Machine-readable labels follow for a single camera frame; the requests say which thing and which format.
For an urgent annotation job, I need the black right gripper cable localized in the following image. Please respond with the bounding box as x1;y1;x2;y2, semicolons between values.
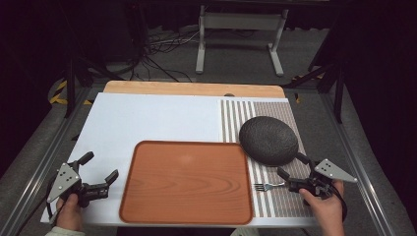
328;183;349;223

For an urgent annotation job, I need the silver fork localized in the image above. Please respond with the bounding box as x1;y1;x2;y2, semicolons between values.
254;181;287;193

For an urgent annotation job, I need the brown wood-grain tray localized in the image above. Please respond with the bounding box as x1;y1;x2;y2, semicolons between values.
118;140;255;226

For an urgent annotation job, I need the white board mat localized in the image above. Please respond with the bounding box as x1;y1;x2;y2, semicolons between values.
40;91;320;229

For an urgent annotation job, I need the dark speckled round plate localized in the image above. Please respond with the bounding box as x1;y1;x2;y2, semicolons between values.
238;115;300;167

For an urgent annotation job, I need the person's right hand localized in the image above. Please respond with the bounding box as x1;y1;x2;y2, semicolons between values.
298;180;346;228

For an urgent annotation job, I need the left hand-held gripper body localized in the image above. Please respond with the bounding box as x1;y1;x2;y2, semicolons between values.
46;162;109;208

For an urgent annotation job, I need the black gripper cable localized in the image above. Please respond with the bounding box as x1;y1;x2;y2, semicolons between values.
328;183;349;223
14;176;60;236

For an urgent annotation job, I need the black tripod stand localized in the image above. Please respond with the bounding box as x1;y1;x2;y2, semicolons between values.
62;53;127;120
283;55;347;125

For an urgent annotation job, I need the bundle of floor cables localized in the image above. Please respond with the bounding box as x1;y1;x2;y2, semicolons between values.
129;28;201;84

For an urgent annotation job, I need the striped placemat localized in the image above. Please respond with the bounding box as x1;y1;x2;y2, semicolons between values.
218;98;315;219

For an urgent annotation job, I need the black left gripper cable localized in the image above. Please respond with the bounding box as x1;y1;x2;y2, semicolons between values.
14;176;60;236

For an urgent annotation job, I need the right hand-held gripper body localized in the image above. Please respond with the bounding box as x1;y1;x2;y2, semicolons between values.
288;158;359;201

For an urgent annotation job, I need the person's left hand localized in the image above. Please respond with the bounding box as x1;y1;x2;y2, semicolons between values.
55;193;84;232

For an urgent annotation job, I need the aluminium frame rail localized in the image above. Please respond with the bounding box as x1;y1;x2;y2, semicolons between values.
318;92;399;236
0;87;97;236

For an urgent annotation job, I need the grey metal stand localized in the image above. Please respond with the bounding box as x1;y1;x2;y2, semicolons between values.
195;4;290;78

